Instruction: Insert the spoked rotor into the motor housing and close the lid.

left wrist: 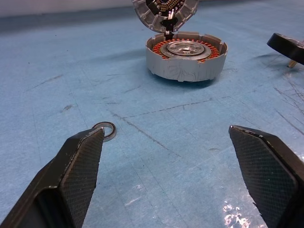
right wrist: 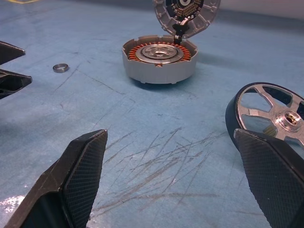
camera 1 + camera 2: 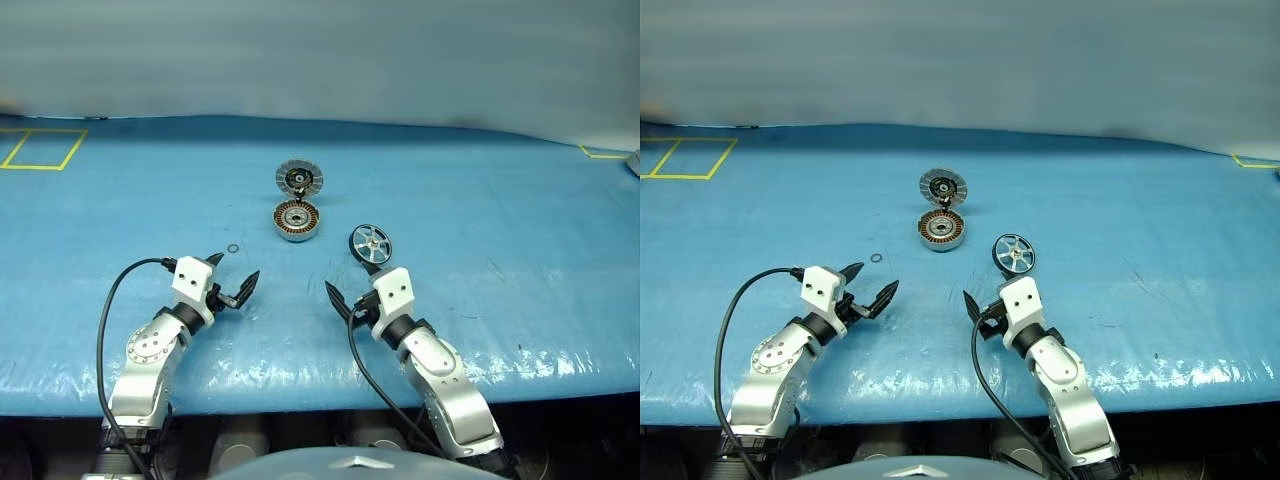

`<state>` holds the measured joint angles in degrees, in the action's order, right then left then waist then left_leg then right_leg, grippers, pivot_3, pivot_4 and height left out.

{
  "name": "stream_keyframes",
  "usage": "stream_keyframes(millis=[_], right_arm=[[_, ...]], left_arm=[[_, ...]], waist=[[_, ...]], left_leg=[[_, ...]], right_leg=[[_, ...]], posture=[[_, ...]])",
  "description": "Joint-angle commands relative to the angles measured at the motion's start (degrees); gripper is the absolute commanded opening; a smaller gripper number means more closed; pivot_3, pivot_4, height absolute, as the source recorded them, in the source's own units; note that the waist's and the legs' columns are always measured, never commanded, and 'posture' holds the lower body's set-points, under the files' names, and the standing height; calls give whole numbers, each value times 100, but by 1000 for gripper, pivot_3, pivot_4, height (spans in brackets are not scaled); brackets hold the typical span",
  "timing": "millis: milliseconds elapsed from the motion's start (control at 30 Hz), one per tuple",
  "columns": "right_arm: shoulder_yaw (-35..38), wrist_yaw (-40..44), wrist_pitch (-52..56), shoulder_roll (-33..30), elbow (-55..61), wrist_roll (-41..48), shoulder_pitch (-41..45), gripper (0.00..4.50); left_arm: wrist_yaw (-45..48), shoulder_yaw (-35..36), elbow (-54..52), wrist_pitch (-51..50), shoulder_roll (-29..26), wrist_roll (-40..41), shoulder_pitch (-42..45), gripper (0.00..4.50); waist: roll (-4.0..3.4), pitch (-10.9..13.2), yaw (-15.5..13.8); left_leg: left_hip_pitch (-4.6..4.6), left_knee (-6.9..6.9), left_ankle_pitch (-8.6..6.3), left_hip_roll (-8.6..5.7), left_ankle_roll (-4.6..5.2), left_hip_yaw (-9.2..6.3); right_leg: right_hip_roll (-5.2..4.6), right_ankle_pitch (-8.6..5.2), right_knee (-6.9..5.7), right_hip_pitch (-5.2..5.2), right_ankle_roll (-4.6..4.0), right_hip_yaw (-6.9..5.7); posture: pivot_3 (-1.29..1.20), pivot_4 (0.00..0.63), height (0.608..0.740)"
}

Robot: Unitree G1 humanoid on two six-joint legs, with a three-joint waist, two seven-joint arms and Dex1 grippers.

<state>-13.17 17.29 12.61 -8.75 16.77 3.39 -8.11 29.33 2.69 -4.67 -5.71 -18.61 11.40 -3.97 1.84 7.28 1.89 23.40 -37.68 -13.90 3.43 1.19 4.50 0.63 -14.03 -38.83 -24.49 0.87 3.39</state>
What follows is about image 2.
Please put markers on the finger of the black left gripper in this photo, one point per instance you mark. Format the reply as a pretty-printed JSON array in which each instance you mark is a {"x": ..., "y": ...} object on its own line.
[
  {"x": 12, "y": 82},
  {"x": 9, "y": 52}
]

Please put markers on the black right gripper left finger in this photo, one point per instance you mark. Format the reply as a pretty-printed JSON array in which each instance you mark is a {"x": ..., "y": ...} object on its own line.
[{"x": 71, "y": 185}]

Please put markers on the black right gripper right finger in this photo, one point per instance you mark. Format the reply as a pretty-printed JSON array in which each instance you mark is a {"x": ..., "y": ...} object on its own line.
[{"x": 275, "y": 180}]

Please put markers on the silver spoked rotor black rim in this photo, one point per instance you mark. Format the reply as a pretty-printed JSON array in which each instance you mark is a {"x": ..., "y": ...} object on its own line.
[{"x": 259, "y": 114}]

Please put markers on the grey motor housing with stator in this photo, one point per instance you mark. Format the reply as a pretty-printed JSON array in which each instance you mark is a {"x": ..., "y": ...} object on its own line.
[{"x": 159, "y": 71}]

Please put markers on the grey motor end cover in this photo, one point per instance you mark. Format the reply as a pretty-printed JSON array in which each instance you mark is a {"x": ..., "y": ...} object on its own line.
[{"x": 204, "y": 21}]

